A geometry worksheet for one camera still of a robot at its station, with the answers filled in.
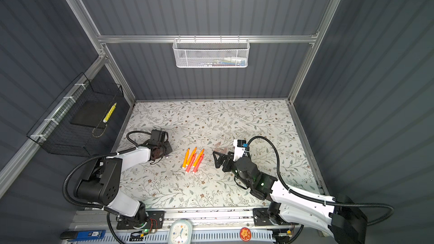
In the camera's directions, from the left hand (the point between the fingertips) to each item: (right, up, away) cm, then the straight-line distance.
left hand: (169, 148), depth 95 cm
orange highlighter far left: (+10, -5, -2) cm, 11 cm away
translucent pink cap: (+31, -2, +1) cm, 32 cm away
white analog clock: (+13, -29, -27) cm, 41 cm away
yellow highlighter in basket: (-22, +20, -18) cm, 35 cm away
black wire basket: (-34, +13, -31) cm, 48 cm away
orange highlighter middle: (+13, -3, -1) cm, 14 cm away
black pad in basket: (-31, +20, -16) cm, 40 cm away
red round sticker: (+40, -31, -25) cm, 56 cm away
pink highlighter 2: (+17, -7, -4) cm, 19 cm away
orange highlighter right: (+17, -5, -3) cm, 18 cm away
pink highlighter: (+13, -7, -4) cm, 16 cm away
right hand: (+30, +2, -20) cm, 36 cm away
